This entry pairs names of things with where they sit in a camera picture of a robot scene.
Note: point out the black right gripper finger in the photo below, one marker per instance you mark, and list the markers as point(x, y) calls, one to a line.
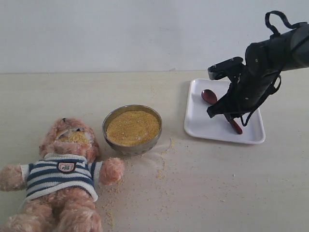
point(230, 68)

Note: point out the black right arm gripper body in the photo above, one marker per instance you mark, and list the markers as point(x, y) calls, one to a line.
point(246, 94)

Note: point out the dark red wooden spoon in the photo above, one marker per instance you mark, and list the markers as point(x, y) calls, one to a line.
point(210, 97)

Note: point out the tan teddy bear striped shirt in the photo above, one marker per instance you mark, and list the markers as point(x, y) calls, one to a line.
point(61, 186)

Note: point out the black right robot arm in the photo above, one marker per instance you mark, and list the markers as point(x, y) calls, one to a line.
point(288, 51)

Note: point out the white rectangular plastic tray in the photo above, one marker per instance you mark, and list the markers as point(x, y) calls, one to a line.
point(198, 124)

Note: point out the steel bowl of yellow grain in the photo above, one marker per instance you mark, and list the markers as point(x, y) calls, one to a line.
point(132, 130)

